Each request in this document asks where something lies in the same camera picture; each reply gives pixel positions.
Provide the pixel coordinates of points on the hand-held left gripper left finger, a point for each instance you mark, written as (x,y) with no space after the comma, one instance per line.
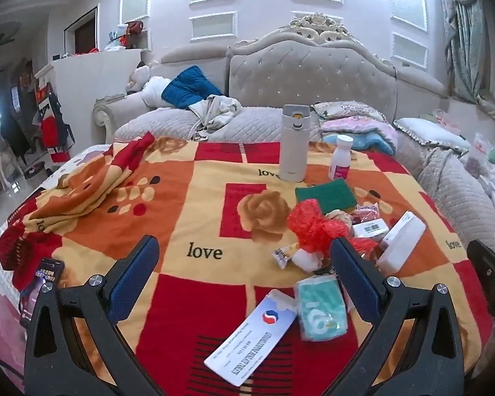
(134,280)

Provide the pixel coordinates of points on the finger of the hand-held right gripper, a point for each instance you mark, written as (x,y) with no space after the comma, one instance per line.
(493,280)

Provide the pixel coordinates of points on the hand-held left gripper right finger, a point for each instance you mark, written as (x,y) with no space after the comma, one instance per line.
(354,280)

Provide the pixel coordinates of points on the orange snack packet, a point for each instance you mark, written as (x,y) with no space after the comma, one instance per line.
(282,254)

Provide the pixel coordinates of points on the green yellow sponge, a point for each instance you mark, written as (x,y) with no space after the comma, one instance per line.
(326,196)

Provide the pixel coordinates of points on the teal wet wipe packet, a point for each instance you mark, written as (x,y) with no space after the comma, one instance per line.
(317,309)

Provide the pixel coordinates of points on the crumpled white tissue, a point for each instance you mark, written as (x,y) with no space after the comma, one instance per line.
(307,260)

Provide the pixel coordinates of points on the small white barcode box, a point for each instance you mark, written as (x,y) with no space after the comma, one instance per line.
(369,229)

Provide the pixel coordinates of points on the long white box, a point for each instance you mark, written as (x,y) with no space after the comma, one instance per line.
(400,243)

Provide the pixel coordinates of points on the beige crumpled cloth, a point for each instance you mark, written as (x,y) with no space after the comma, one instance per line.
(338,216)

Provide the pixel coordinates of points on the clear red printed wrapper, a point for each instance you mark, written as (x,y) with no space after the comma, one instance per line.
(365,212)

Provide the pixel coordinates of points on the red mesh bag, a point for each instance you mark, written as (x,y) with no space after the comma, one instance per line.
(313,222)

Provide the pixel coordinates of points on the beige quilted sofa cover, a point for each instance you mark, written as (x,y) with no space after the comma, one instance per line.
(251,128)
(449,181)

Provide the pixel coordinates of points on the black smartphone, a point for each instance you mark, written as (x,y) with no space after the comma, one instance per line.
(45,280)

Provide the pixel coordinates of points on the red orange printed blanket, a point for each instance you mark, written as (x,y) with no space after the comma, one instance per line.
(198,198)

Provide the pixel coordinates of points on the white paper card blue logo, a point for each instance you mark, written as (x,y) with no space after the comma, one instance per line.
(251,338)

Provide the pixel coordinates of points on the white pill bottle pink label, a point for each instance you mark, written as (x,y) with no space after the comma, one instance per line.
(340,161)

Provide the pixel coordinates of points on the white satin pillow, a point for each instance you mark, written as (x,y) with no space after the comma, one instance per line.
(429,132)

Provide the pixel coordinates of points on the blue folded blanket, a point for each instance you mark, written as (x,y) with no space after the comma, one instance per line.
(371,144)

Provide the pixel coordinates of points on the pink floral rug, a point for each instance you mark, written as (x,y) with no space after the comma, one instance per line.
(2,326)

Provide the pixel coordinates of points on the white thermos bottle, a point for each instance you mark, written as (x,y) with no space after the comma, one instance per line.
(293,144)

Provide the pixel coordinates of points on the pink floral folded blanket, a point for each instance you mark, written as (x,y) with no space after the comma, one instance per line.
(354,128)

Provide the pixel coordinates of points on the red hanging clothing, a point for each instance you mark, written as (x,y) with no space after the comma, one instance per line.
(53,136)

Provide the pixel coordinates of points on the floral ruffled pillow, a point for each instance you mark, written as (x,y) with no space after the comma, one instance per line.
(350,111)

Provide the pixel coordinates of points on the beige crumpled clothing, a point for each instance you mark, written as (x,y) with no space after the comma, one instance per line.
(216,111)

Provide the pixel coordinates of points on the white plush cushion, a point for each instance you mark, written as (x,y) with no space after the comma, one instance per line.
(154,90)

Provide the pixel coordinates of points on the green patterned curtain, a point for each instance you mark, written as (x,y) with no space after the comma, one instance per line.
(466,41)

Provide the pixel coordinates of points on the blue quilted jacket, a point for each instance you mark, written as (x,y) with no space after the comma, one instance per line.
(192,86)

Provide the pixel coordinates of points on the cream plush toy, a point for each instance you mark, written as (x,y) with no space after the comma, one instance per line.
(138,76)

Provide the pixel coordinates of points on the white cabinet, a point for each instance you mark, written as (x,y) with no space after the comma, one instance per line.
(90,78)

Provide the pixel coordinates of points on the beige tufted sofa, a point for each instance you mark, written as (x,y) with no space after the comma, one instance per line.
(313,70)

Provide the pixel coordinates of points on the dark wooden door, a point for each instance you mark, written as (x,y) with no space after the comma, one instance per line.
(84,33)

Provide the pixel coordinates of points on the red handbag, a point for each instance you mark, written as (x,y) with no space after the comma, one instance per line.
(134,27)

